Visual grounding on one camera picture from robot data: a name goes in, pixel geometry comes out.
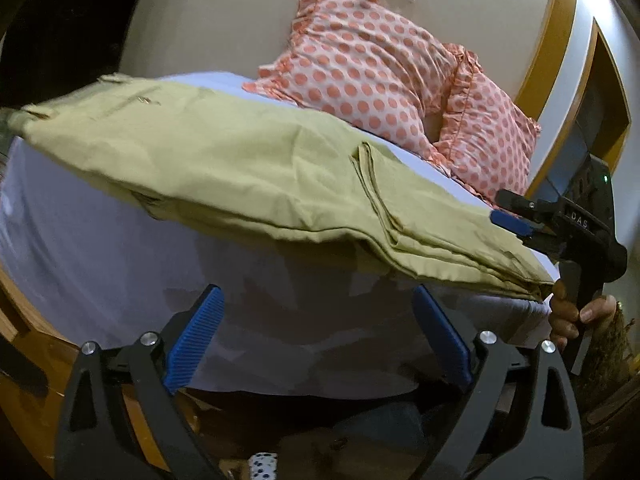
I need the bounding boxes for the olive green pants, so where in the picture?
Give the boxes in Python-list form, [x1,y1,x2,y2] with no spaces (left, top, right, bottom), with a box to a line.
[3,74,553,301]

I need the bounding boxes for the person's right hand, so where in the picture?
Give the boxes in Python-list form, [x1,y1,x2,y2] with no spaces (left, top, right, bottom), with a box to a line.
[548,280,617,350]

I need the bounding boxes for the lower orange polka dot pillow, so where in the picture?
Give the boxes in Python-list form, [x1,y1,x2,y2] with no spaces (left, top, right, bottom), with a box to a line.
[435,44,540,203]

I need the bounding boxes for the orange polka dot pillow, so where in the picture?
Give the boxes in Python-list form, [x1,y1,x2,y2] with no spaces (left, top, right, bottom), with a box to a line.
[435,44,540,203]
[243,0,468,166]

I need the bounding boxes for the black white dotted small object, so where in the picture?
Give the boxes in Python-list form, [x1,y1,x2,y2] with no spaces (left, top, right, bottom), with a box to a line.
[247,452,278,480]

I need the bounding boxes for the white bed sheet mattress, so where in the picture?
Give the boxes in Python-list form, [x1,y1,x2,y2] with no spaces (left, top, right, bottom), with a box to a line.
[0,70,561,401]

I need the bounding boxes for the upper orange polka dot pillow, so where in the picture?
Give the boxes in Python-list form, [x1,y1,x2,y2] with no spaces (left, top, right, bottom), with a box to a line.
[243,0,468,166]

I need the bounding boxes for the wooden bed frame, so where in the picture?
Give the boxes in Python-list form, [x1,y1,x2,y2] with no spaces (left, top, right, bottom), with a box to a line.
[0,268,172,476]

